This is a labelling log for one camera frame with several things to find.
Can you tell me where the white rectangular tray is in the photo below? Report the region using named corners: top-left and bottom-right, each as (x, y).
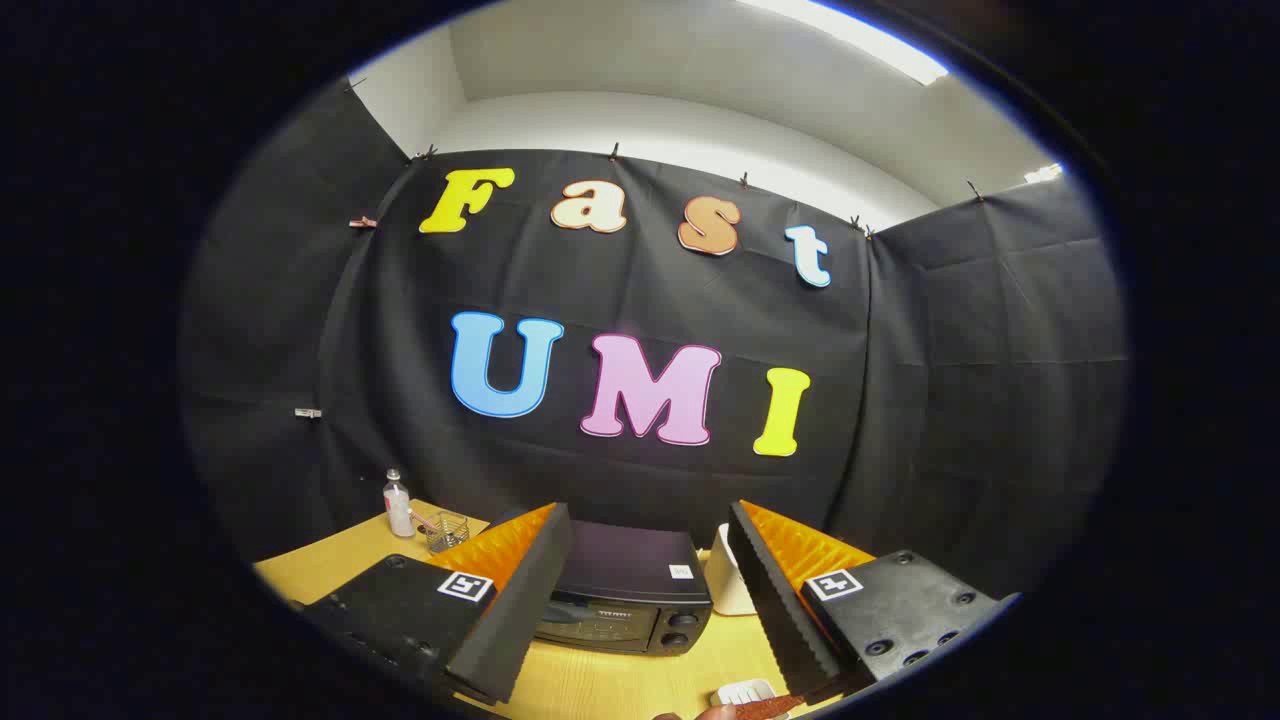
top-left (712, 678), bottom-right (779, 707)

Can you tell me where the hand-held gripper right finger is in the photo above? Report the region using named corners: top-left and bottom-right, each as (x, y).
top-left (727, 500), bottom-right (1021, 706)

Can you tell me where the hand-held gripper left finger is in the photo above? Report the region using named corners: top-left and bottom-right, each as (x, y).
top-left (300, 503), bottom-right (574, 706)

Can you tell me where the clear bottle with red label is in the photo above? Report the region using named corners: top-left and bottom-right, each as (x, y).
top-left (383, 468), bottom-right (416, 539)

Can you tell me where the black backdrop cloth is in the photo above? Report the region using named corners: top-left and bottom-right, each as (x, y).
top-left (180, 75), bottom-right (1131, 601)

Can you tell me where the white box appliance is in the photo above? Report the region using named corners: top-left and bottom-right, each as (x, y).
top-left (703, 522), bottom-right (758, 617)

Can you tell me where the long ceiling light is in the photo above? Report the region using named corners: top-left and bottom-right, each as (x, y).
top-left (740, 0), bottom-right (949, 86)

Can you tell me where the black toaster oven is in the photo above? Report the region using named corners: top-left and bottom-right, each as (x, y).
top-left (488, 506), bottom-right (714, 658)

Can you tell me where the wire mesh basket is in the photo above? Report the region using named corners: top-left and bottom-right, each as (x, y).
top-left (424, 510), bottom-right (471, 554)

